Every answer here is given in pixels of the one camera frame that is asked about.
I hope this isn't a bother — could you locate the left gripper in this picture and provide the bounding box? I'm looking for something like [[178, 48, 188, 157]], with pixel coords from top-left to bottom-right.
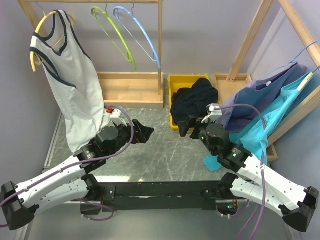
[[105, 118, 154, 159]]

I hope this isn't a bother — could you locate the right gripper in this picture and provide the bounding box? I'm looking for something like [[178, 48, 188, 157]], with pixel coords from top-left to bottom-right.
[[177, 115, 218, 157]]

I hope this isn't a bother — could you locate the navy tank top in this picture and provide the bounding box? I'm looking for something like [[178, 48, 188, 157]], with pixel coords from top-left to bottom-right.
[[170, 78, 219, 125]]

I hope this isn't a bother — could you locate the green hanger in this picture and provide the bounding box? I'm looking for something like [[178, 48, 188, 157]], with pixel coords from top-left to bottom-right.
[[91, 6, 137, 70]]

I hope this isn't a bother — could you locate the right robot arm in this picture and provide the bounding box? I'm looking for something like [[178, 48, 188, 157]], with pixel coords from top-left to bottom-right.
[[177, 117, 320, 233]]

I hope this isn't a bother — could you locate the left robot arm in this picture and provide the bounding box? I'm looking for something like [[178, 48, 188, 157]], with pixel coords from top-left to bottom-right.
[[0, 119, 154, 231]]

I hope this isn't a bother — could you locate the white tank top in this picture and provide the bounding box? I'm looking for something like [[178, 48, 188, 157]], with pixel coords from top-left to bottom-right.
[[30, 10, 110, 153]]

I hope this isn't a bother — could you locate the left wooden rack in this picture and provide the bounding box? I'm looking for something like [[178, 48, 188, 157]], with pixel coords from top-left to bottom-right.
[[17, 0, 165, 109]]

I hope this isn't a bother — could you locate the wooden rack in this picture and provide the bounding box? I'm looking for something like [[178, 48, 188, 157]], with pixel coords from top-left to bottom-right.
[[17, 0, 165, 109], [211, 0, 320, 163]]

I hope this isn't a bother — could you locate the yellow plastic bin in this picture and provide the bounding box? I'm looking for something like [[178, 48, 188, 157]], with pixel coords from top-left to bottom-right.
[[167, 73, 216, 131]]

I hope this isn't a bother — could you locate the purple garment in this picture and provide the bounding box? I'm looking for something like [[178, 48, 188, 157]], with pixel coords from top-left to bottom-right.
[[216, 63, 307, 133]]

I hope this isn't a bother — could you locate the right wooden rack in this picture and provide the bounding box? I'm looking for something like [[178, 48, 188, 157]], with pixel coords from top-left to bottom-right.
[[211, 0, 320, 163]]

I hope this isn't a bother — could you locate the black base bar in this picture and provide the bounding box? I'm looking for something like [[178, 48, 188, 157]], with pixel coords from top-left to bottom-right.
[[81, 173, 237, 211]]

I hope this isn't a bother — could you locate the cyan garment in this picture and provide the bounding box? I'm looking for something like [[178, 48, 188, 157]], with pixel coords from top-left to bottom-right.
[[202, 72, 318, 172]]

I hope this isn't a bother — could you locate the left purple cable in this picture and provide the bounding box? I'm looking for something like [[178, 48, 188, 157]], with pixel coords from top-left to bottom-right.
[[0, 106, 137, 228]]

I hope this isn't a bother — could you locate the purple cable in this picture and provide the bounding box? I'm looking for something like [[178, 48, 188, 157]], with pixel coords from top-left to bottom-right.
[[214, 104, 270, 240], [0, 106, 137, 228]]

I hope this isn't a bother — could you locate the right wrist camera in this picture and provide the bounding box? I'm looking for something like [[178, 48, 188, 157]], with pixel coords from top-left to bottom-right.
[[201, 103, 222, 123]]

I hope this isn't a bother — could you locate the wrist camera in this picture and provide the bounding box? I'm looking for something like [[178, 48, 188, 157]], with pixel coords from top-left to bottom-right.
[[106, 106, 125, 119], [201, 103, 222, 123]]

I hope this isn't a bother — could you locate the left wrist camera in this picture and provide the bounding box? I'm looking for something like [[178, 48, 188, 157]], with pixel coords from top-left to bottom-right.
[[106, 106, 125, 119]]

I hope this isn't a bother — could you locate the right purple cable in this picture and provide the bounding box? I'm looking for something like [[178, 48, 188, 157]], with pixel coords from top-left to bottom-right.
[[214, 104, 270, 240]]

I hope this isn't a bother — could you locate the light blue wire hanger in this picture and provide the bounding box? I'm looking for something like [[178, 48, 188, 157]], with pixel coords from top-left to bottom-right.
[[256, 40, 318, 81]]

